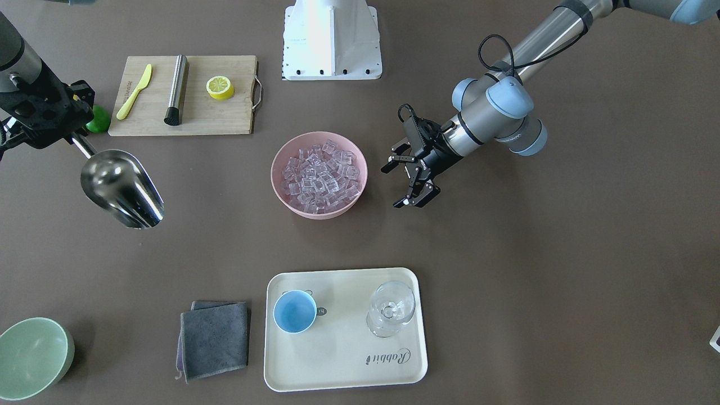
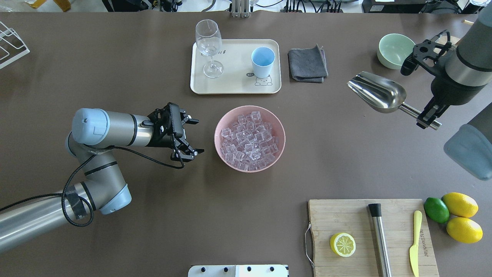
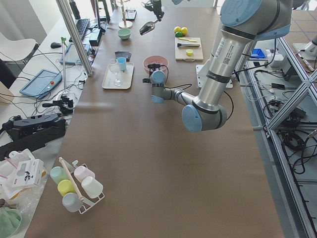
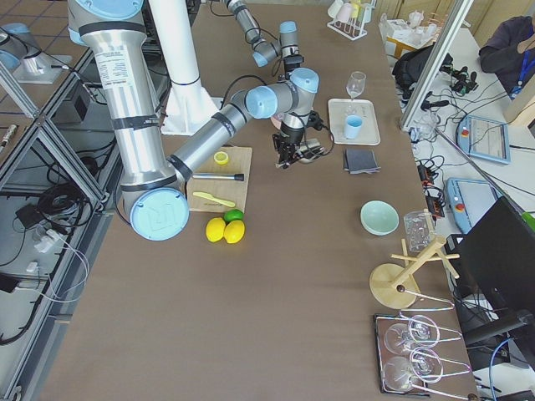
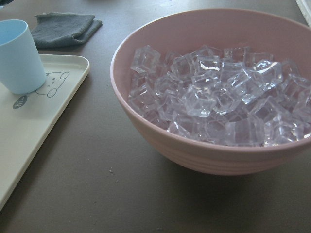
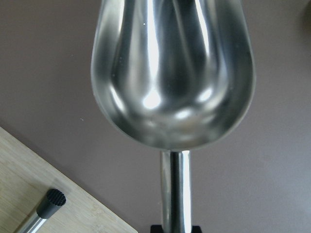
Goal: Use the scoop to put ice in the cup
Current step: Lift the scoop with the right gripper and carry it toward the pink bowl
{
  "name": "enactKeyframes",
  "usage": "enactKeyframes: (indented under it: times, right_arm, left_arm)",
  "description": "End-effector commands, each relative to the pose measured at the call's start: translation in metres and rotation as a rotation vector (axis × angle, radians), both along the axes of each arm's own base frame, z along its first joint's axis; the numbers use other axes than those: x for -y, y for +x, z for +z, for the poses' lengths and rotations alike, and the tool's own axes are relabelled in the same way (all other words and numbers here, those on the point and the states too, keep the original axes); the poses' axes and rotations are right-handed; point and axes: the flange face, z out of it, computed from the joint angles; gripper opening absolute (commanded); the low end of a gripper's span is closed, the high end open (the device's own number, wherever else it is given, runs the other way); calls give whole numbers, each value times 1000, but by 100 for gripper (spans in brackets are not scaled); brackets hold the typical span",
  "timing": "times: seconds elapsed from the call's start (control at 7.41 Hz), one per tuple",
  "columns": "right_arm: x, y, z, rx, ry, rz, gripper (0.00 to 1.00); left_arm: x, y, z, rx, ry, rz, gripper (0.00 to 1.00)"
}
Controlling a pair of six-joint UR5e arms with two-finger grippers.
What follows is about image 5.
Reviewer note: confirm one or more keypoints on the clear ice cubes pile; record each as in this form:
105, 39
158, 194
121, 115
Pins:
231, 97

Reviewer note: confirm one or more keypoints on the light blue cup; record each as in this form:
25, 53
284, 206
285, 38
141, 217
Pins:
21, 69

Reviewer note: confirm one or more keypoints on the pink bowl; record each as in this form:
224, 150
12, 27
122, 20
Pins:
188, 31

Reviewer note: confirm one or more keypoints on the grey folded cloth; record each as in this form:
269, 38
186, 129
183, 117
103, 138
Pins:
55, 30

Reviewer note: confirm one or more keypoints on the cream serving tray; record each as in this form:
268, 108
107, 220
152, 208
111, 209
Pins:
27, 119

